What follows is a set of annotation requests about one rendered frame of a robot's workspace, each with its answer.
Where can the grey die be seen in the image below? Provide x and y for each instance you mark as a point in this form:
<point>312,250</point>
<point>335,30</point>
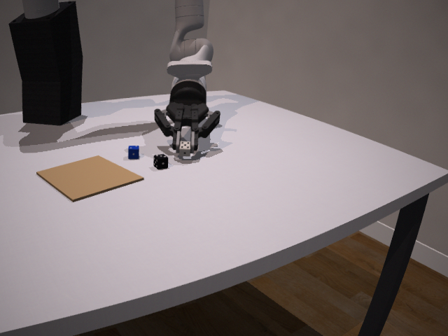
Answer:
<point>184,149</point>

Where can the tan flat mat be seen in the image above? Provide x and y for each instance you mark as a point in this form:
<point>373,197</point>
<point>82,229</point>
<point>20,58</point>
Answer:
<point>85,178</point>

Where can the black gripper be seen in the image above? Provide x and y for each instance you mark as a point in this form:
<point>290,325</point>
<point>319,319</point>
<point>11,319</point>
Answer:
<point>193,96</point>

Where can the black die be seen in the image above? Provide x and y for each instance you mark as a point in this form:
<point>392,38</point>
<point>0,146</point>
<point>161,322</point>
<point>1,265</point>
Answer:
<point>160,161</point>

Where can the dark blue die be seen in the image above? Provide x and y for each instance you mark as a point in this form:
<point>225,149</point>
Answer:
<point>133,152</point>

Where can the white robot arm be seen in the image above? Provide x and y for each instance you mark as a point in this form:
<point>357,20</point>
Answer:
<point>189,17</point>

